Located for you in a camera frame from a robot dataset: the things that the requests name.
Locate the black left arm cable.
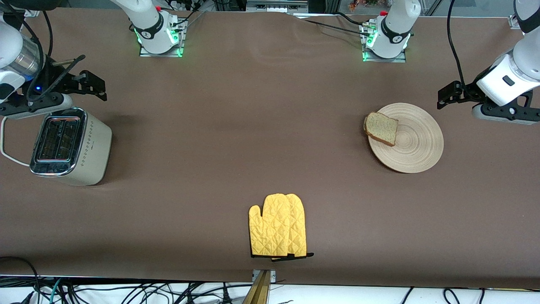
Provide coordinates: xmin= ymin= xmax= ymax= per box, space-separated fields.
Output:
xmin=446 ymin=0 xmax=467 ymax=88

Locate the silver metal frame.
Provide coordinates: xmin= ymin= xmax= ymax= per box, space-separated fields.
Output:
xmin=246 ymin=0 xmax=308 ymax=13

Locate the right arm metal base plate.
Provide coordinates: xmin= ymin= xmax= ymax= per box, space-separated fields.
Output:
xmin=139 ymin=17 xmax=186 ymax=57

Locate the brown bread slice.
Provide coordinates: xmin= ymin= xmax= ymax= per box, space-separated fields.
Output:
xmin=364 ymin=112 xmax=399 ymax=147

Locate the gold metal profile bar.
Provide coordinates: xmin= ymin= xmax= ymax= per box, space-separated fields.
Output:
xmin=243 ymin=269 xmax=277 ymax=304

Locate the black looped floor cable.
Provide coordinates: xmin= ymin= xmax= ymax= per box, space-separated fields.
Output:
xmin=0 ymin=256 xmax=41 ymax=304

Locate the black table cable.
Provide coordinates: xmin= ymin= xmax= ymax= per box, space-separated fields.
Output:
xmin=295 ymin=16 xmax=374 ymax=37

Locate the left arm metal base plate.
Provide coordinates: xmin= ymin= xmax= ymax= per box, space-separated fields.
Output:
xmin=362 ymin=23 xmax=408 ymax=63

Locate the yellow quilted oven mitt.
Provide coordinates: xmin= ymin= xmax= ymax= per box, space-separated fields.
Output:
xmin=248 ymin=193 xmax=296 ymax=259
xmin=285 ymin=193 xmax=315 ymax=262

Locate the teal floor cable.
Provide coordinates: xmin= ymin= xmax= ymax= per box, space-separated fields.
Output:
xmin=39 ymin=278 xmax=65 ymax=304

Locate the beige chrome toaster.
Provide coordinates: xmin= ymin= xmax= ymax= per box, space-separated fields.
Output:
xmin=30 ymin=108 xmax=113 ymax=187

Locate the orange background object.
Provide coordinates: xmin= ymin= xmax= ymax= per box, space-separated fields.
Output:
xmin=348 ymin=0 xmax=380 ymax=11

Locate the white toaster power cord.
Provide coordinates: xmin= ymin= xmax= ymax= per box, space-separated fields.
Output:
xmin=0 ymin=116 xmax=32 ymax=167

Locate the round wooden plate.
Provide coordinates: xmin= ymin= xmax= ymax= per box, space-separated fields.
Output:
xmin=368 ymin=103 xmax=444 ymax=174

